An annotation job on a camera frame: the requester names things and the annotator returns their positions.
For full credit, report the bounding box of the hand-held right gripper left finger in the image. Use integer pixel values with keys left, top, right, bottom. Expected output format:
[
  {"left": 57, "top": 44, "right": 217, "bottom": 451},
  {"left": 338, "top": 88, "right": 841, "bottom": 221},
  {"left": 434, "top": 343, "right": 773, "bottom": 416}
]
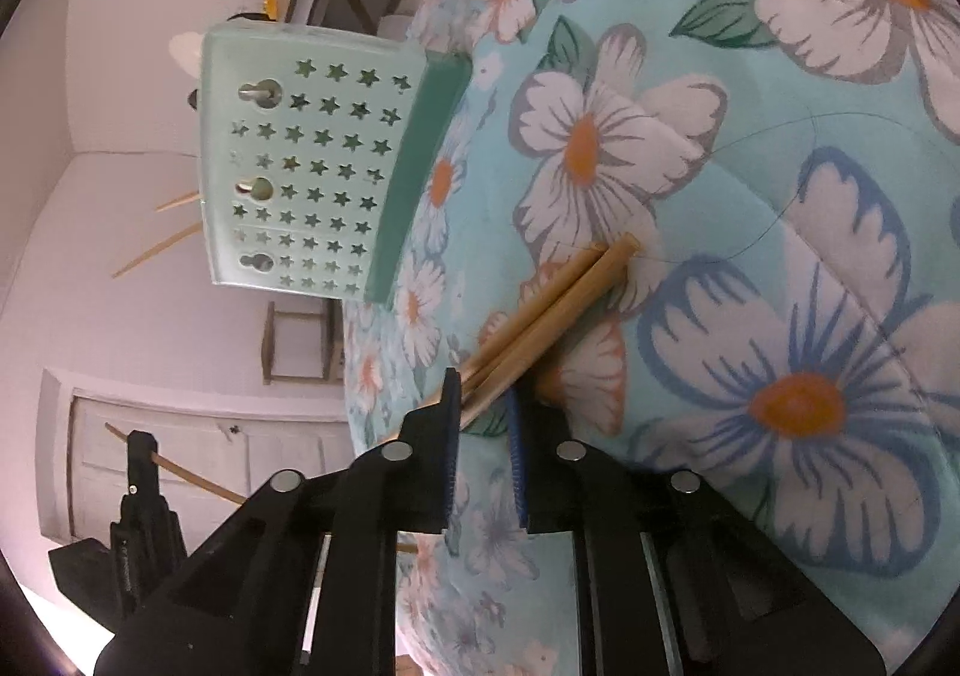
[{"left": 94, "top": 368, "right": 462, "bottom": 676}]

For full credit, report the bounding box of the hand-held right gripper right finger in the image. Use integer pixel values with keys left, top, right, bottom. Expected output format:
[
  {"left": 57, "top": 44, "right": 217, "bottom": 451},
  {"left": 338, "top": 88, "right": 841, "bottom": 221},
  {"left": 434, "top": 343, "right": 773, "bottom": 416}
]
[{"left": 504, "top": 387, "right": 886, "bottom": 676}]

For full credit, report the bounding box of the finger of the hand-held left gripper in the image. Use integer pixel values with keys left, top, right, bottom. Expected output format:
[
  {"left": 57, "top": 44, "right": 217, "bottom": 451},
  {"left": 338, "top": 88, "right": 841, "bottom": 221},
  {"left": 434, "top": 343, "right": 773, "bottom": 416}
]
[{"left": 126, "top": 430, "right": 162, "bottom": 498}]

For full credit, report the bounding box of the mint green utensil holder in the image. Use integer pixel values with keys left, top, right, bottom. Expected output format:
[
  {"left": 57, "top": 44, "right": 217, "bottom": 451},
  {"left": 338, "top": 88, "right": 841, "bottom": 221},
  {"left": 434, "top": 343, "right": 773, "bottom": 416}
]
[{"left": 196, "top": 19, "right": 475, "bottom": 306}]

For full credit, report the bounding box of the metal spoon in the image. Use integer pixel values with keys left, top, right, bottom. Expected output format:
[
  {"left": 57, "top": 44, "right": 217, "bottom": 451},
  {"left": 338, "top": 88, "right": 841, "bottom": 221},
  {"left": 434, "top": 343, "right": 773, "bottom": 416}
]
[{"left": 187, "top": 83, "right": 275, "bottom": 114}]

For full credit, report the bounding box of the white plastic rice spoon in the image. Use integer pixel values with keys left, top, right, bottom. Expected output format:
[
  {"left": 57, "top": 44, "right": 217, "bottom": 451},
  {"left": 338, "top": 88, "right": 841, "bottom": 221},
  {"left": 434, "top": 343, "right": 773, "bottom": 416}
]
[{"left": 166, "top": 32, "right": 205, "bottom": 77}]

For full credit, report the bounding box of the white door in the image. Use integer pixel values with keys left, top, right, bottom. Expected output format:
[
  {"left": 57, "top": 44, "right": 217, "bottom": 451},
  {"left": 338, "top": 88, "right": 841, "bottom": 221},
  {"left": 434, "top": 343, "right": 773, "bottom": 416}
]
[{"left": 37, "top": 367, "right": 357, "bottom": 549}]

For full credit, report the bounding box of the wooden chair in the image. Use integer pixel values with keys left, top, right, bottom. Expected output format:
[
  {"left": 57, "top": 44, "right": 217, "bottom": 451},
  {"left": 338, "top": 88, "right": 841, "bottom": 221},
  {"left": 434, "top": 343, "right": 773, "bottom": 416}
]
[{"left": 261, "top": 301, "right": 336, "bottom": 386}]

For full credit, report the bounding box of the floral blanket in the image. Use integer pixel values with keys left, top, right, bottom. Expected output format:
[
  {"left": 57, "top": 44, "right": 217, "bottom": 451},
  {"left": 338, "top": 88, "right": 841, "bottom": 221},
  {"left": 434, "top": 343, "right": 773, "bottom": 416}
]
[{"left": 341, "top": 0, "right": 960, "bottom": 676}]

